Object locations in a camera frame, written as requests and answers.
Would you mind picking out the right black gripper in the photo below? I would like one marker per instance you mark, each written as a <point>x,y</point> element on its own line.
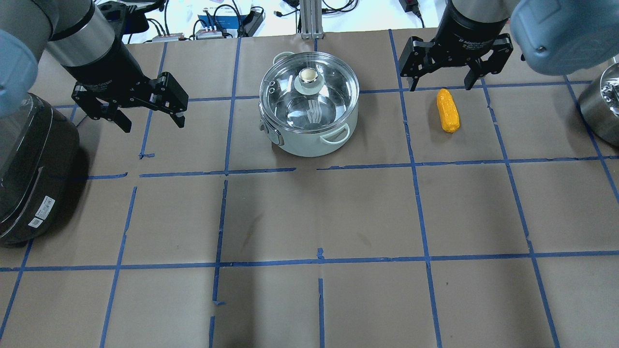
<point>468,30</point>

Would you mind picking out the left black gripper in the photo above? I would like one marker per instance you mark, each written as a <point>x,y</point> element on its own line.
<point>105,64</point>

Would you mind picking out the yellow corn cob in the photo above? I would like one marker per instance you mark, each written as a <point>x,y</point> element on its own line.
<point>448,112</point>

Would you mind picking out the glass pot lid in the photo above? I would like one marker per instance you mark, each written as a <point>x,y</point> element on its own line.
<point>308,92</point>

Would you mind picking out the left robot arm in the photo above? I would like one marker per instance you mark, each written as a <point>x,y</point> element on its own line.
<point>81,39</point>

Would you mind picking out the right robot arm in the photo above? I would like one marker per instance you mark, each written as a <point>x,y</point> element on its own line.
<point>555,37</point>

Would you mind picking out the steel steamer pot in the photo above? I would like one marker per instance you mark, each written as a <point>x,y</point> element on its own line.
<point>599,105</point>

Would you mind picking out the black rice cooker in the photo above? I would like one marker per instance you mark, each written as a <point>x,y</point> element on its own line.
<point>38,147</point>

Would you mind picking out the aluminium frame post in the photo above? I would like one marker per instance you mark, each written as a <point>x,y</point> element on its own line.
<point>311,19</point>

